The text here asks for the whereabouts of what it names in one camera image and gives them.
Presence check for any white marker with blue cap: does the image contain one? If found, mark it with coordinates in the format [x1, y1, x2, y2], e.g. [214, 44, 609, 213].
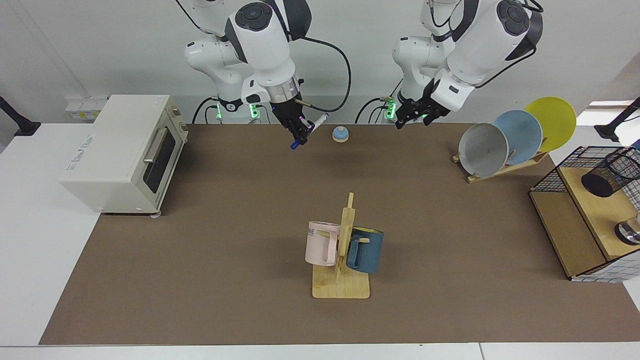
[290, 113, 330, 150]

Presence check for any black mesh pen holder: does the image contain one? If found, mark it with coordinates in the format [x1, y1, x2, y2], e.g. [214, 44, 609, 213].
[581, 151, 640, 199]

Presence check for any grey plate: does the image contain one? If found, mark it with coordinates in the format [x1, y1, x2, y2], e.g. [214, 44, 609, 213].
[458, 123, 510, 178]

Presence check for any wooden plate rack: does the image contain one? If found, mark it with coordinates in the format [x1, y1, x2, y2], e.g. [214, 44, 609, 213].
[452, 150, 550, 184]

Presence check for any light blue plate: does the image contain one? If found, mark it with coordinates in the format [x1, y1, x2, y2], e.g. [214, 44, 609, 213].
[492, 110, 543, 166]

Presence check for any pink mug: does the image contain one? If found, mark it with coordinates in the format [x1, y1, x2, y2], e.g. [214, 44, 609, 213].
[305, 220, 342, 267]

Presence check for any yellow plate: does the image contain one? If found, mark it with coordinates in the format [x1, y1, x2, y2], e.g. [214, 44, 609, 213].
[524, 96, 577, 153]

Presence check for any dark blue mug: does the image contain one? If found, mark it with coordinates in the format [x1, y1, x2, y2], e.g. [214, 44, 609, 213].
[345, 226, 385, 274]

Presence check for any wooden cup stand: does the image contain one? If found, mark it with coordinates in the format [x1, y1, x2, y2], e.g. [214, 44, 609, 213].
[312, 192, 371, 300]

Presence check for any brown table cloth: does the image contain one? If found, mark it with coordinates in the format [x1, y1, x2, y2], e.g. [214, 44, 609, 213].
[39, 123, 640, 346]

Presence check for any pale toaster oven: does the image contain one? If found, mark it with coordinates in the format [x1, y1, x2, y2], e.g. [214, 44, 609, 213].
[59, 94, 189, 217]

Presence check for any silver metal cup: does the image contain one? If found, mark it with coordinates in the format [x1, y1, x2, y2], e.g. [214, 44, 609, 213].
[614, 212, 640, 246]

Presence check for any black base cable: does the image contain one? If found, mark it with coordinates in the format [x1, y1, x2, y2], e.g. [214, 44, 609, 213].
[191, 96, 222, 125]
[354, 97, 390, 125]

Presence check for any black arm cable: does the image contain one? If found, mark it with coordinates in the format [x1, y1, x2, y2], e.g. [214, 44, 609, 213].
[429, 0, 545, 89]
[292, 35, 352, 114]

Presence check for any wire basket with wooden floor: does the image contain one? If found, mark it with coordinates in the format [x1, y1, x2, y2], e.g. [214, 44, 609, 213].
[529, 145, 640, 284]

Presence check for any white wall socket box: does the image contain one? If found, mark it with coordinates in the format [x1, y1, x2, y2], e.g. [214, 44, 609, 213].
[65, 96, 110, 123]

